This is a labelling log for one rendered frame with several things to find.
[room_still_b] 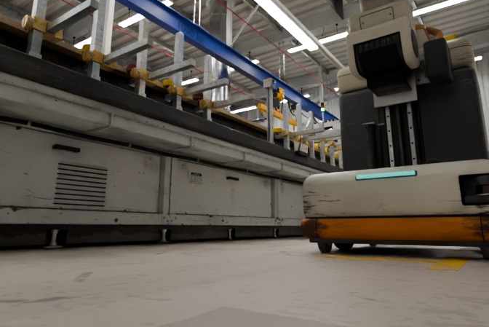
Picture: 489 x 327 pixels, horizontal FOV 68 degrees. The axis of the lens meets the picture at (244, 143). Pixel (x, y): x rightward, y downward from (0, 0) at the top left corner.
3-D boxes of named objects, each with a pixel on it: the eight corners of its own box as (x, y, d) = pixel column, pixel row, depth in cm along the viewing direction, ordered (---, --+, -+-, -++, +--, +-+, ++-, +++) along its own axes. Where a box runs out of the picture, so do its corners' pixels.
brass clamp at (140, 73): (158, 84, 184) (158, 75, 185) (137, 76, 173) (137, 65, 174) (150, 87, 187) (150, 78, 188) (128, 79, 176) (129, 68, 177)
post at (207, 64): (210, 129, 215) (212, 55, 226) (207, 129, 213) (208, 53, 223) (206, 131, 217) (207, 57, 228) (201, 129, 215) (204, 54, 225)
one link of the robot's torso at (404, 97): (378, 111, 150) (373, 56, 156) (456, 97, 134) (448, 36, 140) (356, 92, 129) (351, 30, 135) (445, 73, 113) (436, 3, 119)
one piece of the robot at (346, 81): (362, 210, 176) (351, 52, 195) (499, 206, 144) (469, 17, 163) (335, 207, 150) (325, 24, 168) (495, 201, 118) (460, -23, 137)
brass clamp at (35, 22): (63, 39, 144) (65, 28, 145) (28, 24, 133) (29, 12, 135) (54, 44, 148) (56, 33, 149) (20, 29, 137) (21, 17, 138)
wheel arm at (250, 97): (255, 101, 205) (255, 94, 206) (252, 99, 203) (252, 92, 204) (198, 114, 229) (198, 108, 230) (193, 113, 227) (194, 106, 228)
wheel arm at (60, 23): (98, 12, 126) (99, 1, 127) (89, 6, 123) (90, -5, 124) (35, 46, 150) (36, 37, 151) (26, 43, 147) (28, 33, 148)
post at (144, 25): (143, 110, 175) (149, 20, 186) (137, 108, 172) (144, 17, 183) (138, 111, 177) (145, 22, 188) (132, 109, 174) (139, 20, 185)
